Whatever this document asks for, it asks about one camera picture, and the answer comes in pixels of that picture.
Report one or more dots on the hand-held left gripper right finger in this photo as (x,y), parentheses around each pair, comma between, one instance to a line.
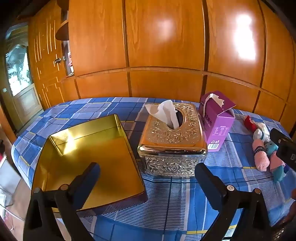
(201,176)

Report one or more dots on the pink fluffy towel roll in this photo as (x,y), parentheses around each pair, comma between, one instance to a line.
(260,157)

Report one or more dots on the blue plush toy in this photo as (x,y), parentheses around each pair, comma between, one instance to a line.
(271,147)

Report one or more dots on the red knitted sock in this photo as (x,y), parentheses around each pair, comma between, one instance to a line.
(249,121)

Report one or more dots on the wooden panel door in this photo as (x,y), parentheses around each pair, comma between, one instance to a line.
(46,69)

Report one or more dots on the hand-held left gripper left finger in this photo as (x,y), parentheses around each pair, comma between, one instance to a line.
(90,176)

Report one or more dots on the white flat board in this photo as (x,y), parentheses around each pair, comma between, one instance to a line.
(9,176)

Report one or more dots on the pink cloth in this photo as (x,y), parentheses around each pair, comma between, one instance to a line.
(276,161)

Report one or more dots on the purple carton box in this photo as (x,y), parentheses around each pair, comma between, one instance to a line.
(217,125)

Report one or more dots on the blue plaid bed sheet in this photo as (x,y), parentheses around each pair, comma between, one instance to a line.
(92,106)

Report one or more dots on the wooden corner shelf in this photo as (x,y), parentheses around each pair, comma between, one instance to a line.
(62,32)

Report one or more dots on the pink artificial flowers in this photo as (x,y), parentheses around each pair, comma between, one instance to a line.
(70,63)

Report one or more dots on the white facial tissue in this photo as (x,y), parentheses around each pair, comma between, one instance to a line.
(165,111)

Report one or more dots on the white knit towel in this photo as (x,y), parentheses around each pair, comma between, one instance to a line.
(261,132)

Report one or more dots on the glass pane door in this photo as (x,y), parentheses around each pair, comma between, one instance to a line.
(18,69)

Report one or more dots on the ornate silver tissue box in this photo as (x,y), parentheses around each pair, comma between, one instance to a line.
(175,143)

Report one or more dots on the wooden wardrobe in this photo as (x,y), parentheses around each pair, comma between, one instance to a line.
(161,46)

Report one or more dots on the gold metal tray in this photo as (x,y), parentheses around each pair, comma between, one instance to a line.
(92,143)

